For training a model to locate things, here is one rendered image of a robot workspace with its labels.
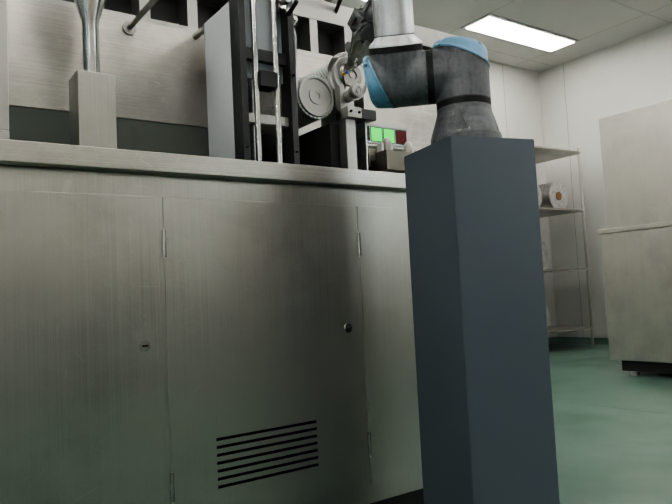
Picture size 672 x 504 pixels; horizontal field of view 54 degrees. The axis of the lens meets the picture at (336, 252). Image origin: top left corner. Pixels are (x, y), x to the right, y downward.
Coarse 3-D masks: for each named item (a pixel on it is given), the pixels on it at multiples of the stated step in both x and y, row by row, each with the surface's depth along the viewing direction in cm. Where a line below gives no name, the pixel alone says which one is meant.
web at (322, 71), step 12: (312, 72) 204; (324, 72) 196; (252, 84) 178; (252, 96) 177; (264, 96) 201; (252, 108) 177; (264, 108) 201; (300, 108) 186; (300, 120) 192; (312, 120) 191; (252, 132) 177; (252, 144) 177; (252, 156) 177
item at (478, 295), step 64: (448, 192) 129; (512, 192) 132; (448, 256) 129; (512, 256) 131; (448, 320) 130; (512, 320) 129; (448, 384) 130; (512, 384) 128; (448, 448) 131; (512, 448) 127
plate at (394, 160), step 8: (384, 152) 198; (392, 152) 199; (400, 152) 201; (408, 152) 203; (376, 160) 201; (384, 160) 198; (392, 160) 199; (400, 160) 200; (368, 168) 205; (376, 168) 201; (384, 168) 198; (392, 168) 198; (400, 168) 200
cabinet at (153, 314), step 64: (0, 192) 115; (64, 192) 122; (128, 192) 128; (192, 192) 136; (256, 192) 145; (320, 192) 155; (384, 192) 166; (0, 256) 114; (64, 256) 120; (128, 256) 127; (192, 256) 135; (256, 256) 143; (320, 256) 153; (384, 256) 164; (0, 320) 114; (64, 320) 120; (128, 320) 126; (192, 320) 134; (256, 320) 142; (320, 320) 152; (384, 320) 163; (0, 384) 113; (64, 384) 119; (128, 384) 125; (192, 384) 133; (256, 384) 141; (320, 384) 150; (384, 384) 161; (0, 448) 112; (64, 448) 118; (128, 448) 124; (192, 448) 131; (256, 448) 139; (320, 448) 149; (384, 448) 159
